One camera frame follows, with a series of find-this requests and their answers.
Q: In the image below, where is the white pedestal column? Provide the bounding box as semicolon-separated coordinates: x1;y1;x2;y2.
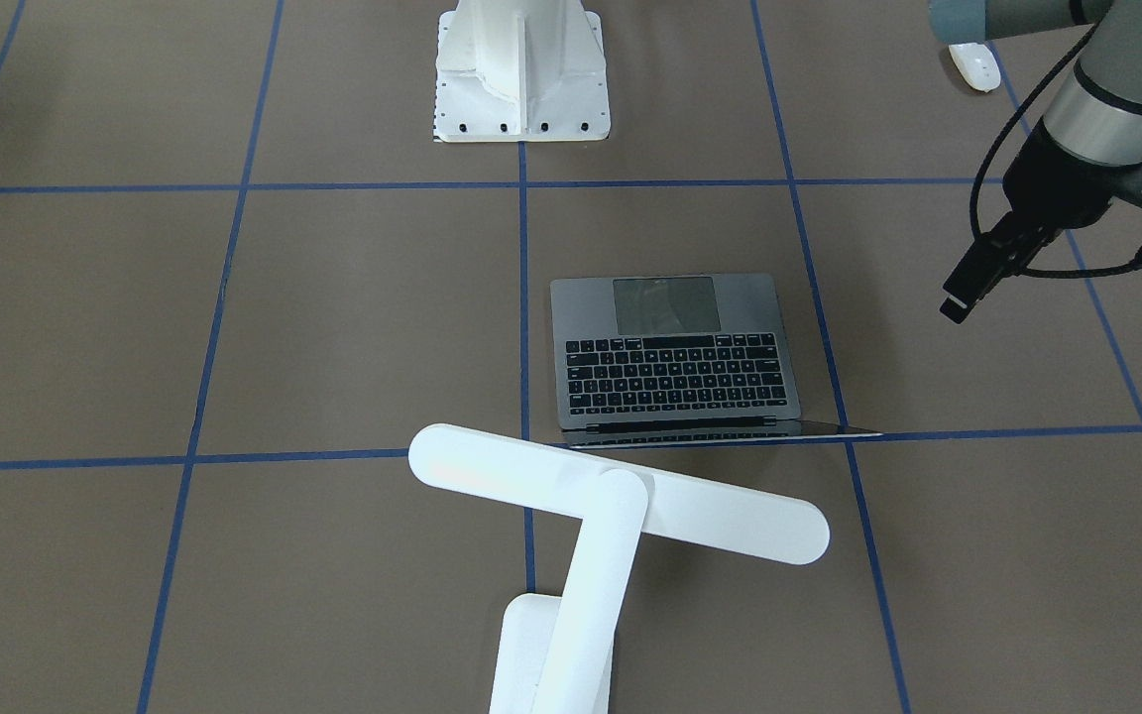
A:
432;1;612;144

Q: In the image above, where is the grey laptop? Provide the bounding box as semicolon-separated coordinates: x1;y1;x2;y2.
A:
550;273;868;450

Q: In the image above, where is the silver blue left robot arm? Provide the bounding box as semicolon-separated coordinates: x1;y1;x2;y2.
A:
928;1;1142;322

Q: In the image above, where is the white computer mouse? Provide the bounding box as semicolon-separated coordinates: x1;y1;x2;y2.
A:
947;45;1002;94

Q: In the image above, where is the white desk lamp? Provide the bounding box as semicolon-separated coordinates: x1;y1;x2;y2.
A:
408;423;830;713

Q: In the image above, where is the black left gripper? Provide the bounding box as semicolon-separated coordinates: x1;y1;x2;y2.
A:
940;121;1127;324

